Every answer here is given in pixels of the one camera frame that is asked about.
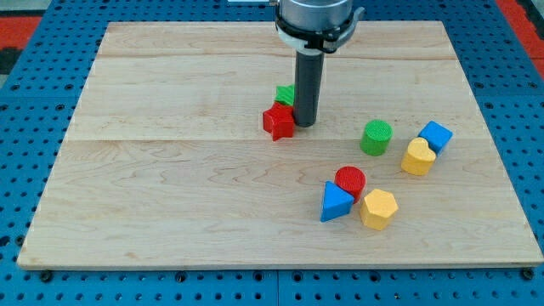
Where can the red star block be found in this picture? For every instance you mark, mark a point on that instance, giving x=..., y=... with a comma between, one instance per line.
x=278, y=121

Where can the green cylinder block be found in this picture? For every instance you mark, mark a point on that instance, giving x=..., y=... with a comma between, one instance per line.
x=376, y=137

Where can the yellow hexagon block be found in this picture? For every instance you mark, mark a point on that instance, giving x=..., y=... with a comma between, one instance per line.
x=378, y=209

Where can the blue triangle block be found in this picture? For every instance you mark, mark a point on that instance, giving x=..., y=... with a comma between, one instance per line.
x=336, y=202

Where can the yellow heart block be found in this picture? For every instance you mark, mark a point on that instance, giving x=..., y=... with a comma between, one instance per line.
x=418, y=158

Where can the blue perforated table panel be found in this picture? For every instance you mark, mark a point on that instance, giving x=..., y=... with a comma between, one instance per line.
x=41, y=92

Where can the blue cube block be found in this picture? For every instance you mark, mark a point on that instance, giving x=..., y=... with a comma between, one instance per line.
x=436, y=135

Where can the light wooden board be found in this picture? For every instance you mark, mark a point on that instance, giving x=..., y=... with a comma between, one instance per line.
x=166, y=166

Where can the red cylinder block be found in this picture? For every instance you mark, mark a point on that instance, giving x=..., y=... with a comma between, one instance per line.
x=352, y=180

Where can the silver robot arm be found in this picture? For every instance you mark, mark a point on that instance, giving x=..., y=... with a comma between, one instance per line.
x=313, y=27

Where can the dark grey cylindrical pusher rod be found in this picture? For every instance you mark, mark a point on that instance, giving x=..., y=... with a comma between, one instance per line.
x=308, y=73

